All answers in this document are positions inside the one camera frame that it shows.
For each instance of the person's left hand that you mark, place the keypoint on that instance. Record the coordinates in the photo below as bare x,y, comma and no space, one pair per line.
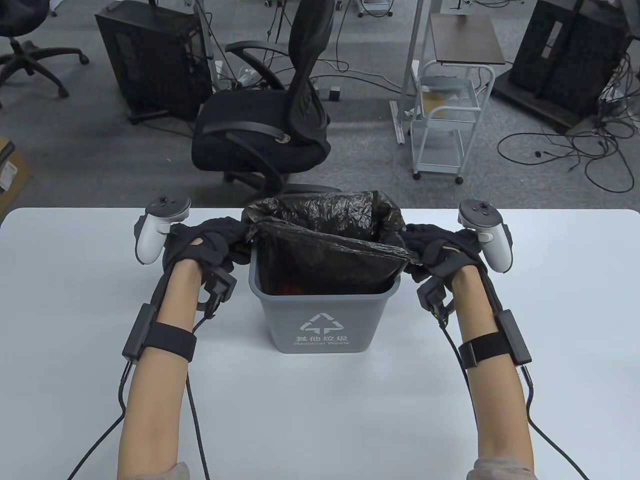
210,235

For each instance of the person's right hand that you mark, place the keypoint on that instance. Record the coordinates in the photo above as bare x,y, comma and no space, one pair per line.
435,245

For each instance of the black garbage bag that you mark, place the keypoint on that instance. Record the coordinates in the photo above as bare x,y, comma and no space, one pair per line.
325,250

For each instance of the person's right forearm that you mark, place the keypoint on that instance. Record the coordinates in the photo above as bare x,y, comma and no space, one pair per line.
495,410

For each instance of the person's left forearm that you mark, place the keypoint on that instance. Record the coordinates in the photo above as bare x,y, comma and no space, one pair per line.
160,400

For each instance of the white rolling cart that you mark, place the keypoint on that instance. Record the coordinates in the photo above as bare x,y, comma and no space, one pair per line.
440,162

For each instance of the grey plastic trash bin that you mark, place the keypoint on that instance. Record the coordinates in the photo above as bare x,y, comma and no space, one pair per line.
280,320

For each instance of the black mesh office chair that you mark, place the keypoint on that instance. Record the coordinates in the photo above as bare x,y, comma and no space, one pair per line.
260,135

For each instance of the white power strip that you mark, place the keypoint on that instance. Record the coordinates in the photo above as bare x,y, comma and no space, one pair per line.
246,76

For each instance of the black computer tower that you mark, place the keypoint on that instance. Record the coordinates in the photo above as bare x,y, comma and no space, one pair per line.
150,60

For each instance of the cardboard box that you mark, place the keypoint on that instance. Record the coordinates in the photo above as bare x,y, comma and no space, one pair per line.
12,175

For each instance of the brown top side table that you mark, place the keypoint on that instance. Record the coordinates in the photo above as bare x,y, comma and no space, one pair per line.
465,40

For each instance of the black equipment cabinet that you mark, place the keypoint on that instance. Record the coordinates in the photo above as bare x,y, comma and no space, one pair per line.
565,55

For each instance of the white wheeled stand base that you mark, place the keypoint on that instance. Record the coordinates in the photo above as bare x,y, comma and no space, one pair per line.
375,7

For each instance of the black swivel office chair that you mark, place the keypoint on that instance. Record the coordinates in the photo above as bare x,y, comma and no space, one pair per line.
20,20

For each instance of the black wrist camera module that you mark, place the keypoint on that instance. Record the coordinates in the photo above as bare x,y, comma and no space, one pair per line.
435,297
220,290

